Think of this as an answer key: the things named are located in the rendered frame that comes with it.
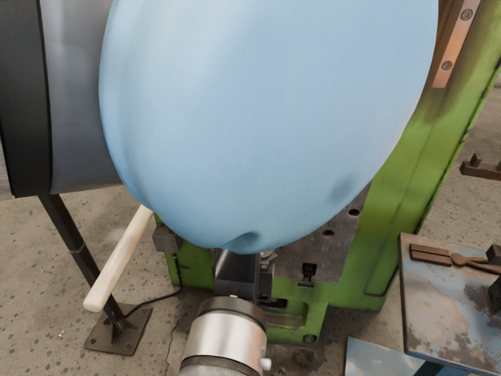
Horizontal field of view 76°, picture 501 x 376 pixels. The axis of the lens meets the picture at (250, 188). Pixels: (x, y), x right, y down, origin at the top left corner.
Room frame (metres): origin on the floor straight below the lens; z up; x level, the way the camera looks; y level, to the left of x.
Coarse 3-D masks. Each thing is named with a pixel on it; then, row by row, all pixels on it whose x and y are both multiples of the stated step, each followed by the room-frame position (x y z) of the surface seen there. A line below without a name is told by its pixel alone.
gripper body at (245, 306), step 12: (264, 252) 0.22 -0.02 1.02; (264, 264) 0.21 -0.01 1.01; (264, 276) 0.21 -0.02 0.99; (264, 288) 0.21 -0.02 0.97; (216, 300) 0.16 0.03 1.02; (228, 300) 0.16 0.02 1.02; (240, 300) 0.16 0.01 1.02; (252, 300) 0.18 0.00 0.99; (264, 300) 0.21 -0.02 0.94; (204, 312) 0.16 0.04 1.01; (240, 312) 0.15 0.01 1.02; (252, 312) 0.15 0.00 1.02; (264, 312) 0.16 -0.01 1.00; (264, 324) 0.15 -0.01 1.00
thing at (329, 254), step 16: (352, 208) 0.54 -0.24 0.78; (336, 224) 0.54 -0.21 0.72; (352, 224) 0.53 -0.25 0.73; (304, 240) 0.55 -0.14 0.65; (320, 240) 0.54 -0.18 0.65; (336, 240) 0.54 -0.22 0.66; (352, 240) 0.53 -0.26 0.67; (288, 256) 0.56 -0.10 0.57; (304, 256) 0.55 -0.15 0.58; (320, 256) 0.54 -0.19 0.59; (336, 256) 0.54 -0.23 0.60; (288, 272) 0.56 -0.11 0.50; (304, 272) 0.55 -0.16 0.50; (320, 272) 0.54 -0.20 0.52; (336, 272) 0.54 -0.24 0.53
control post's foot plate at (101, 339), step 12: (132, 312) 0.69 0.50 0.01; (144, 312) 0.69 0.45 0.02; (96, 324) 0.64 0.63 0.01; (108, 324) 0.64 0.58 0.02; (132, 324) 0.63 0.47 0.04; (144, 324) 0.64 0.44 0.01; (96, 336) 0.59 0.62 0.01; (108, 336) 0.59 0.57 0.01; (120, 336) 0.59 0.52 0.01; (132, 336) 0.59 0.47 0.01; (84, 348) 0.55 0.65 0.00; (96, 348) 0.54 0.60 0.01; (108, 348) 0.54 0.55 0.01; (120, 348) 0.54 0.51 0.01; (132, 348) 0.54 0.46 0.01
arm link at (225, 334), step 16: (208, 320) 0.14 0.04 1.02; (224, 320) 0.14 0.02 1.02; (240, 320) 0.14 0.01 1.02; (192, 336) 0.13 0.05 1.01; (208, 336) 0.13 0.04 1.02; (224, 336) 0.13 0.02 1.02; (240, 336) 0.13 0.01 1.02; (256, 336) 0.13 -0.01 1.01; (192, 352) 0.12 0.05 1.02; (208, 352) 0.11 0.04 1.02; (224, 352) 0.11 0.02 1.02; (240, 352) 0.12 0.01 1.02; (256, 352) 0.12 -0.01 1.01; (256, 368) 0.11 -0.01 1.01
